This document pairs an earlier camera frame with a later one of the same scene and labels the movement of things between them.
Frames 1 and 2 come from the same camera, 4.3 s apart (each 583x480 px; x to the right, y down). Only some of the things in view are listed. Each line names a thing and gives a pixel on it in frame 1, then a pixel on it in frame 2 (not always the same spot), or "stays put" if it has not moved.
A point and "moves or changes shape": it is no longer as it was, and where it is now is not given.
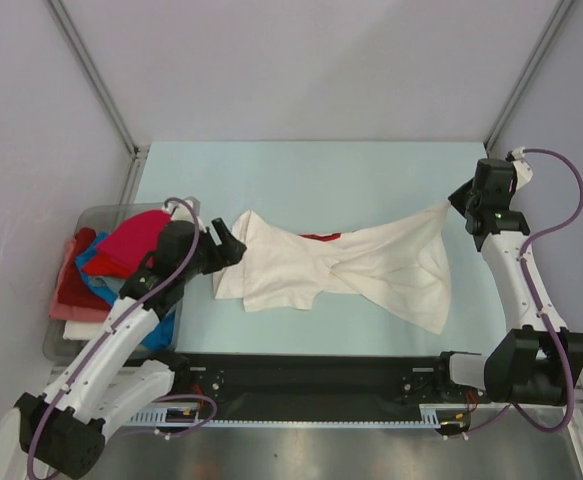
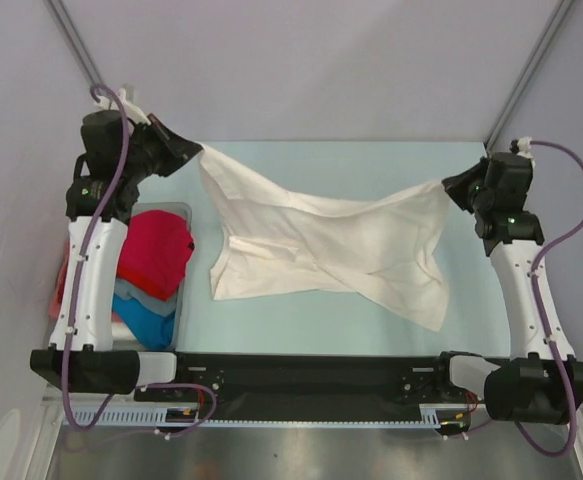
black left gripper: [229, 251] -> [177, 150]
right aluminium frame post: [555, 21] stays put
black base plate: [326, 382] stays put
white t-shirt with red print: [403, 262] moves or changes shape
